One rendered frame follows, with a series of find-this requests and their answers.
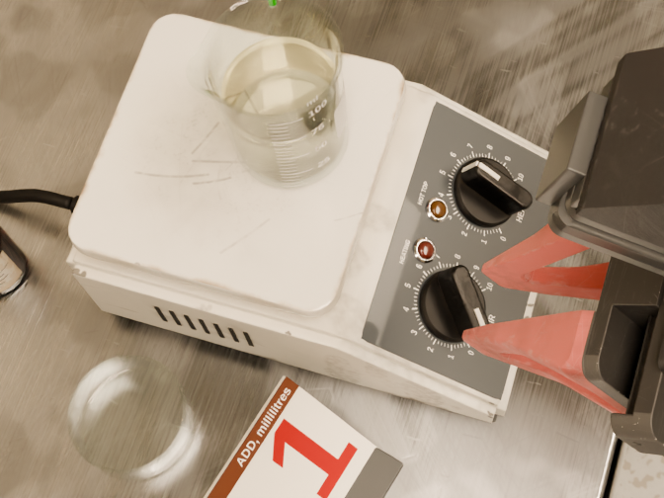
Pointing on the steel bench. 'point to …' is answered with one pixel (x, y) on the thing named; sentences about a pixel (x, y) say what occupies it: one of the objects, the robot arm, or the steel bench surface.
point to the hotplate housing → (99, 270)
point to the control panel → (452, 250)
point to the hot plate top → (227, 187)
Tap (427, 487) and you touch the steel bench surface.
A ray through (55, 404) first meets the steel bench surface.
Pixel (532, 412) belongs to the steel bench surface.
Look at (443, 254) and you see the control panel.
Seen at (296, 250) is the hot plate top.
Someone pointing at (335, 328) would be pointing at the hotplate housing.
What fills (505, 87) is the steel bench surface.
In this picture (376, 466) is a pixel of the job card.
